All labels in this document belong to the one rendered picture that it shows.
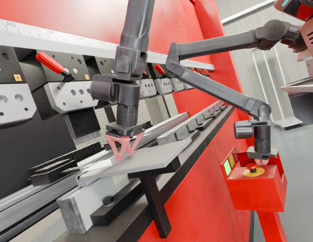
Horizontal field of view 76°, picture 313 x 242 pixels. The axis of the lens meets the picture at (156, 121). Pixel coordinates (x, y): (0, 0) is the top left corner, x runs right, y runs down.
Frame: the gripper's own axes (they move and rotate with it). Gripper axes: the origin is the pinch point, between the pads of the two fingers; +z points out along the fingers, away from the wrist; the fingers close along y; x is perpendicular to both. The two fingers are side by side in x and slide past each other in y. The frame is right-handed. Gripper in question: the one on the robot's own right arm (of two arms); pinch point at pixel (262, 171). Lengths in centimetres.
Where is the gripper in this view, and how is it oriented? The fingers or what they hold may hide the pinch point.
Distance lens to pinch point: 92.6
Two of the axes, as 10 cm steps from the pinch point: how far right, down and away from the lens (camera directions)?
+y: -8.1, -0.2, 5.9
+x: -5.7, 2.3, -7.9
